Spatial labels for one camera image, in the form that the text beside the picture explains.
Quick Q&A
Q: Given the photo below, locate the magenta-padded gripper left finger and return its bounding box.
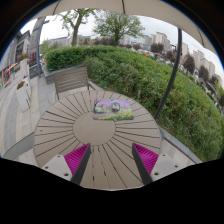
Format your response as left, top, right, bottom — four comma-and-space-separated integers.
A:
42, 143, 92, 186

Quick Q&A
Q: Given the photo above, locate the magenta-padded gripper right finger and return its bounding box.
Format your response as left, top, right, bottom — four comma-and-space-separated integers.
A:
131, 143, 184, 186

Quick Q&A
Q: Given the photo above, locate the grey computer mouse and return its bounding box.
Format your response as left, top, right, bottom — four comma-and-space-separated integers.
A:
111, 101, 122, 113

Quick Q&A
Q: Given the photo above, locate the flower print mouse pad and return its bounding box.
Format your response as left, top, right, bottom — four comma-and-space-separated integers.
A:
92, 98, 135, 122

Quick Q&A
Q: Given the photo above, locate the grey slatted outdoor chair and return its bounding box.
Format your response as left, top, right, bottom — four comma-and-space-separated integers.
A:
53, 65, 98, 101

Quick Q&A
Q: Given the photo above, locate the white planter box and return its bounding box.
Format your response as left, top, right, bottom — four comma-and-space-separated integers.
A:
15, 79, 33, 113

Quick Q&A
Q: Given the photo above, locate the green hedge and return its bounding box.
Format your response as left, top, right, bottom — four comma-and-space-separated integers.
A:
44, 45, 224, 163

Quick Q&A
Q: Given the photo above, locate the dark curved umbrella pole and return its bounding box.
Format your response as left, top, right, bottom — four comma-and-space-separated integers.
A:
153, 28, 184, 121

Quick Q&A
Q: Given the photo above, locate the tall grey sign pillar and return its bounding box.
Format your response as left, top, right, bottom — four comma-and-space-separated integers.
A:
28, 16, 51, 79

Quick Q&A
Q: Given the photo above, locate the bare-trunked slender tree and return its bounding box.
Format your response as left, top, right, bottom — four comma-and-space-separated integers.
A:
59, 8, 98, 48

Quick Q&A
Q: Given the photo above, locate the round leafy tree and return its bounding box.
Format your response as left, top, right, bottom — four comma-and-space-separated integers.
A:
93, 9, 146, 46

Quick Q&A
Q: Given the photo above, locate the beige patio umbrella canopy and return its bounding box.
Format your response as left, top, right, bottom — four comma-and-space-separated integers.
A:
33, 0, 218, 54

